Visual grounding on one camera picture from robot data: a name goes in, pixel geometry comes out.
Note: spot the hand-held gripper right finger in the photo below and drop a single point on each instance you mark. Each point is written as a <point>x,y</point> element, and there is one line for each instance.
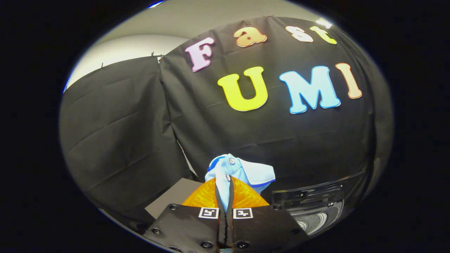
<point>263,228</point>

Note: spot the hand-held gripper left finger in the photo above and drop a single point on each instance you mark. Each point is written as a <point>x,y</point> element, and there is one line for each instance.
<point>186,228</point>

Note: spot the light blue polo shirt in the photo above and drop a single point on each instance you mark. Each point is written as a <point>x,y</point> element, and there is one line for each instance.
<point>255,172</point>

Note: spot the grey cabinet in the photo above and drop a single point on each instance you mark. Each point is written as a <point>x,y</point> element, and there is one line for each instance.
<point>172,200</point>

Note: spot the black backdrop cloth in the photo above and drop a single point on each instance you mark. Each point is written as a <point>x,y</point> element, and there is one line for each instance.
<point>211,133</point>

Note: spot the small ceiling light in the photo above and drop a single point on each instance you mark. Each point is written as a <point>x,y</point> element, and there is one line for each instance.
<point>324,23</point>

